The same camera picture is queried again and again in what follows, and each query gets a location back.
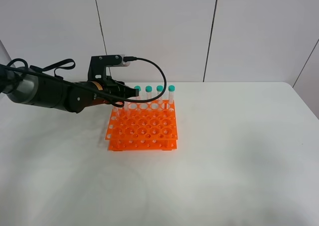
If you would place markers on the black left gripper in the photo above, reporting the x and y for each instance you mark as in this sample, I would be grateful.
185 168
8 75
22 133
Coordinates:
114 88

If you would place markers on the green-capped test tube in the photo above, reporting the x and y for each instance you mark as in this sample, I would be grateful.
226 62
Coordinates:
116 113
126 109

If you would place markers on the row test tube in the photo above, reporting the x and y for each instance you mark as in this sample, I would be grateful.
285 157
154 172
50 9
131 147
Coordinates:
159 91
138 89
148 90
171 90

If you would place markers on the orange test tube rack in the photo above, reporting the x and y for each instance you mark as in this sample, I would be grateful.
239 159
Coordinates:
149 127

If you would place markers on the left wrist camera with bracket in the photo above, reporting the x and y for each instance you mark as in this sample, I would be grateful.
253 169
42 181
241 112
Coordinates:
99 64

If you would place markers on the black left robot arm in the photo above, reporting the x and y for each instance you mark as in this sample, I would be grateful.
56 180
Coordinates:
23 87

